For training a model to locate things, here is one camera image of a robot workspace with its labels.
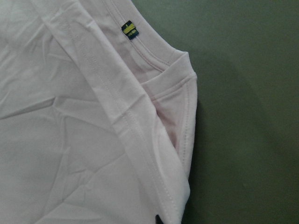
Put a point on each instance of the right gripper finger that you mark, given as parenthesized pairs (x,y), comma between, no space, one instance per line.
(158,219)

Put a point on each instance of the pink Snoopy t-shirt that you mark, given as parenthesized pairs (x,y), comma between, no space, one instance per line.
(97,115)

